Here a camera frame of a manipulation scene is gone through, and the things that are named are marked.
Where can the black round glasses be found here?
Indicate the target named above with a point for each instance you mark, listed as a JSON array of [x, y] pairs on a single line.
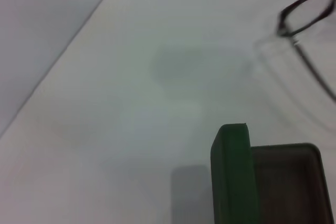
[[283, 15]]

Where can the green glasses case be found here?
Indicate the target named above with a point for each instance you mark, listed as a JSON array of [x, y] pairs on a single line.
[[232, 171]]

